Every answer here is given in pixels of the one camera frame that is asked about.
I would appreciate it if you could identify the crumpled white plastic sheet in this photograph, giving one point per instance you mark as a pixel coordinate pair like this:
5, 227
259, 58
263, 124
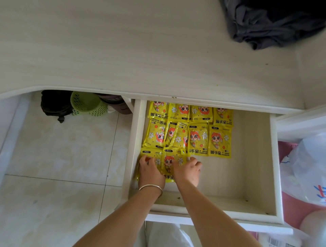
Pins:
300, 239

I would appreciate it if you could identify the person's white trousers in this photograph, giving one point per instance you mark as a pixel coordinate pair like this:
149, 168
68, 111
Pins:
165, 236

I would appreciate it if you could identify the white blue-printed plastic bag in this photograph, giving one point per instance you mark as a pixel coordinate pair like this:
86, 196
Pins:
305, 165

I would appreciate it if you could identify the yellow packets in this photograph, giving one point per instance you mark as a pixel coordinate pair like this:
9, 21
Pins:
219, 142

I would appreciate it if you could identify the white drawer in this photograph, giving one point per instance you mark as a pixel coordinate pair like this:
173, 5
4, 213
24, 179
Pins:
242, 178

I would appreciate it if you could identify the person's right hand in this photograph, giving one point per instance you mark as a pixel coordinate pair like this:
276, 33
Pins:
188, 175

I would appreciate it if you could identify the white round container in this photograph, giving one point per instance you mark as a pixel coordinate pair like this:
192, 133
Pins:
315, 224

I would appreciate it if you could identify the person's left hand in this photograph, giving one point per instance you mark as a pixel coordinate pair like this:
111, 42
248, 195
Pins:
151, 175

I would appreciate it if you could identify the grey folded garment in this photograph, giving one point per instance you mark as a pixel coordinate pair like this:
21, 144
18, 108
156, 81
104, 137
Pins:
259, 28

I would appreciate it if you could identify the black plastic bag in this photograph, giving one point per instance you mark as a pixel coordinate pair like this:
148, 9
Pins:
54, 104

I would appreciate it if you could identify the green plastic basket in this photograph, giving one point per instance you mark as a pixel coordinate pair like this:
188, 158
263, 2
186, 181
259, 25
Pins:
84, 101

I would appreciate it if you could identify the brown plastic bin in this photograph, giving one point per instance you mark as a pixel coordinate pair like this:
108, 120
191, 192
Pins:
117, 104

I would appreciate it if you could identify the pink bedding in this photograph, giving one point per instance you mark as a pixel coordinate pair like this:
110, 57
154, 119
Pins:
293, 211

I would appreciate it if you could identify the person's left forearm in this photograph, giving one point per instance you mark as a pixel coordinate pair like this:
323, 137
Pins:
122, 224

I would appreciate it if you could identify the person's right forearm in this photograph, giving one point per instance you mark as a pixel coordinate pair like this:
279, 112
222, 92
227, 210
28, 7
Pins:
211, 224

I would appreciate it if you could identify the white wardrobe frame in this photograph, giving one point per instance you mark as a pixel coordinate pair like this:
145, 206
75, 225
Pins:
300, 124

